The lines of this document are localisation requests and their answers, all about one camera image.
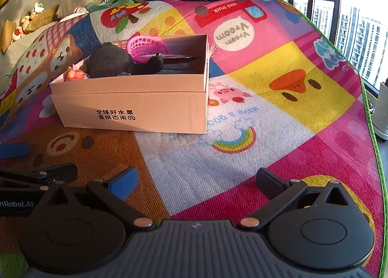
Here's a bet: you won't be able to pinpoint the apartment buildings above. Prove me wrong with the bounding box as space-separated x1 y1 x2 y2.
295 2 388 84

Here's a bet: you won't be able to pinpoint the white cardboard box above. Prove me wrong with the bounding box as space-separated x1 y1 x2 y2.
49 34 210 135

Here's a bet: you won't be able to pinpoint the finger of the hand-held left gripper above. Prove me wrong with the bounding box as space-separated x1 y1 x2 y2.
0 142 30 159
0 163 78 190

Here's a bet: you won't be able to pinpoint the colourful cartoon play mat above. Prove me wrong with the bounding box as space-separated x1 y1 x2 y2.
0 0 381 278

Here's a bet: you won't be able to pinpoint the orange cushion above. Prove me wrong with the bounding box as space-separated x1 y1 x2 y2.
0 20 18 54

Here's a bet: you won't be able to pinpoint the beige bedding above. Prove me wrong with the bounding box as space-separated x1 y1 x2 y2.
0 32 34 90

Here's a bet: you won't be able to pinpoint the small toy figure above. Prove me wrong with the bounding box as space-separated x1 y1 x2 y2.
65 66 91 82

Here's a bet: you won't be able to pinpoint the white and orange plush toy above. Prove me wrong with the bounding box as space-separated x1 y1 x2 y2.
12 2 45 42

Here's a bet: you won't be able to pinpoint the pink plastic basket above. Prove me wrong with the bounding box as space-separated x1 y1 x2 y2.
126 36 169 64

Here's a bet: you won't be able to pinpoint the black window frame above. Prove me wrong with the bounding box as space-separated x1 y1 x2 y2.
291 0 388 97

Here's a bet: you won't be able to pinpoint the white pink cloth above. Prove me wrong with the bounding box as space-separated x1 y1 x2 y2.
59 6 91 22

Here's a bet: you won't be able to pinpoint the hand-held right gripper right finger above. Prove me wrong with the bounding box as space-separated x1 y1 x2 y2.
238 168 352 230

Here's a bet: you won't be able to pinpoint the tan pillow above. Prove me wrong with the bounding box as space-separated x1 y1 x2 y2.
24 5 59 33

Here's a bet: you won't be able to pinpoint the black plush toy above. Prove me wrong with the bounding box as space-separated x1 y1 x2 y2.
84 42 134 79

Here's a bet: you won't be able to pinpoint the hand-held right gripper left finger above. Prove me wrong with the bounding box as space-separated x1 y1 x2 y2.
42 167 155 230

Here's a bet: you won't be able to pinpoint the beige pillow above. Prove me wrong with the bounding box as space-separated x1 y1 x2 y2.
56 0 113 19

